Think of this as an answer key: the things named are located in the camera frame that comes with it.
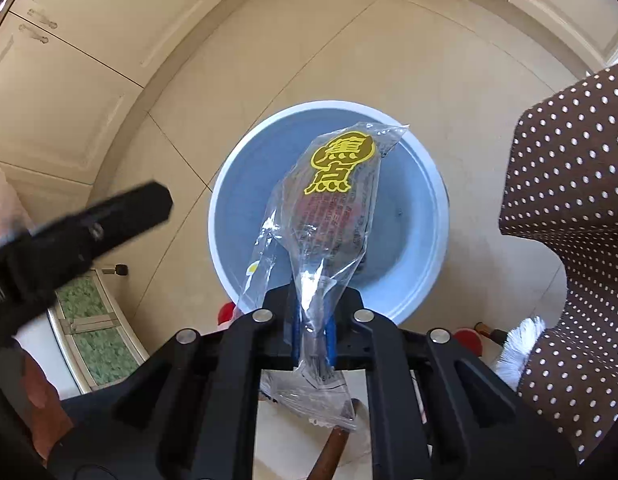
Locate cream kitchen cabinet run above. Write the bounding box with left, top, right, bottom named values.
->
left=414, top=0, right=618, bottom=68
left=0, top=0, right=410, bottom=191

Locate wooden leg black tip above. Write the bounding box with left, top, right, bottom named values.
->
left=474, top=321, right=507, bottom=346

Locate brown polka-dot tablecloth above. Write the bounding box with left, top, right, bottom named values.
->
left=496, top=60, right=618, bottom=466

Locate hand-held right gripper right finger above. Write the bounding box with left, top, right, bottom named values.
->
left=326, top=290, right=582, bottom=480

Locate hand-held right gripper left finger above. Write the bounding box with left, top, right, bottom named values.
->
left=49, top=285, right=302, bottom=480

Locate green patterned glass door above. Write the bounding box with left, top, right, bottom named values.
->
left=46, top=267, right=150, bottom=396

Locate light blue plastic bin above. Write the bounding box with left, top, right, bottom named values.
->
left=208, top=101, right=450, bottom=326

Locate red round object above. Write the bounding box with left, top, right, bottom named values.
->
left=451, top=327, right=482, bottom=356
left=216, top=302, right=241, bottom=328

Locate clear plastic wrapper yellow label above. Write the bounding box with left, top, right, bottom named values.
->
left=236, top=121, right=410, bottom=433

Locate white fringed duster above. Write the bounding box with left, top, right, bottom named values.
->
left=492, top=316, right=547, bottom=391

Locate wooden chair leg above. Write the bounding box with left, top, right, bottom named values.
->
left=309, top=397, right=362, bottom=480

